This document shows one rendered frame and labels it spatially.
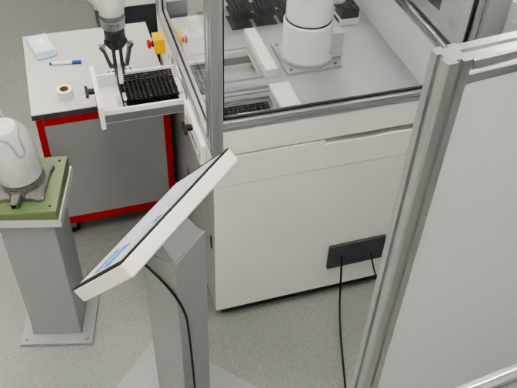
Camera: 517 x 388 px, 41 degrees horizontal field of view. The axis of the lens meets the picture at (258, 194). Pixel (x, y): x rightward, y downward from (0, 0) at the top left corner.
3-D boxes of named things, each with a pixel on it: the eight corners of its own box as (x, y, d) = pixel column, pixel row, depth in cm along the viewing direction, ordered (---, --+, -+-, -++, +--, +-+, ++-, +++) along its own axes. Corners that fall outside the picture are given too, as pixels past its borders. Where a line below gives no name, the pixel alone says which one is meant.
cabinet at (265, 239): (215, 322, 302) (212, 191, 247) (168, 169, 372) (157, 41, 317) (411, 276, 324) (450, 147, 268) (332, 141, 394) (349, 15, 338)
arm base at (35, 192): (-11, 211, 238) (-16, 200, 233) (6, 166, 253) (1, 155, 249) (41, 210, 237) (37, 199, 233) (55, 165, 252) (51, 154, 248)
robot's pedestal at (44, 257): (20, 346, 290) (-26, 222, 237) (33, 289, 312) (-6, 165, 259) (92, 345, 292) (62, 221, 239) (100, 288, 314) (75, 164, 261)
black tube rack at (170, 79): (125, 114, 271) (122, 101, 266) (118, 88, 283) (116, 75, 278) (180, 105, 276) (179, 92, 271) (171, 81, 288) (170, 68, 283)
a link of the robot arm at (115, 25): (126, 17, 242) (128, 32, 246) (122, 5, 248) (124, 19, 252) (100, 21, 240) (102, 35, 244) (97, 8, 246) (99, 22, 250)
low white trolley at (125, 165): (61, 240, 334) (31, 115, 281) (51, 158, 376) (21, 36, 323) (179, 217, 347) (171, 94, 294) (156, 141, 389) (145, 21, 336)
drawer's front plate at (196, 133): (201, 169, 252) (201, 146, 244) (185, 122, 272) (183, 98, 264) (206, 168, 252) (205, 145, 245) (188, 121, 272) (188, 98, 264)
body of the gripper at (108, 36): (103, 33, 244) (106, 56, 251) (127, 30, 246) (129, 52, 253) (100, 23, 250) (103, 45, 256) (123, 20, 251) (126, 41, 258)
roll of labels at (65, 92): (59, 102, 287) (58, 95, 284) (55, 94, 292) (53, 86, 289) (75, 98, 290) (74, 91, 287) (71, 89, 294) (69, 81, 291)
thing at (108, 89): (105, 124, 267) (104, 112, 262) (97, 86, 284) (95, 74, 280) (206, 108, 276) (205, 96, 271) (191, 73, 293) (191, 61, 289)
